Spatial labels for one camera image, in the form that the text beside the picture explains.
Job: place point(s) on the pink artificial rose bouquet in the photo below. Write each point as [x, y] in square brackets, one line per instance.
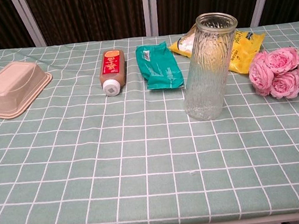
[281, 74]

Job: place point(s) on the clear textured glass vase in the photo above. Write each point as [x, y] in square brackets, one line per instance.
[207, 74]

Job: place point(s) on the green snack packet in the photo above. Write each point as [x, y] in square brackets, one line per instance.
[159, 67]

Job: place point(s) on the brown drink bottle red label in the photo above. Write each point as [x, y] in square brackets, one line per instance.
[112, 70]

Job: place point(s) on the green checked tablecloth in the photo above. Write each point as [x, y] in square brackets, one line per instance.
[117, 162]

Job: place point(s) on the yellow snack bag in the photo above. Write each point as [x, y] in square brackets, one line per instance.
[245, 51]

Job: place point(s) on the beige plastic food container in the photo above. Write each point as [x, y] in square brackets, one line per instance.
[10, 88]

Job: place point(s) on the white folding screen frame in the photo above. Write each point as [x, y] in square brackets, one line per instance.
[150, 8]

